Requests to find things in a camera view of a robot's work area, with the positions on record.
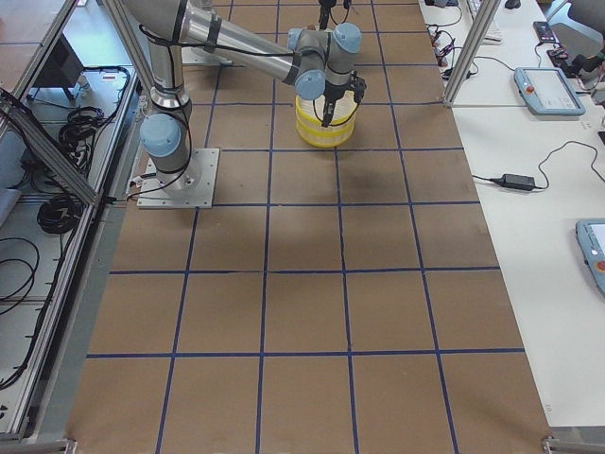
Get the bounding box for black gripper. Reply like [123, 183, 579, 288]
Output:
[321, 70, 367, 127]

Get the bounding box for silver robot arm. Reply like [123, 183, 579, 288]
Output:
[124, 1, 366, 195]

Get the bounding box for black power adapter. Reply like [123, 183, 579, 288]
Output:
[489, 173, 537, 191]

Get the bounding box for blue teach pendant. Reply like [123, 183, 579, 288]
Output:
[513, 67, 585, 116]
[576, 218, 605, 294]

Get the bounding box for black smartphone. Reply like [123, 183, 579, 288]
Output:
[532, 21, 558, 44]

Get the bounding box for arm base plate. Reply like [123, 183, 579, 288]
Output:
[136, 148, 219, 209]

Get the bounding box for aluminium frame post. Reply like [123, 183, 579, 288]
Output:
[443, 0, 500, 107]

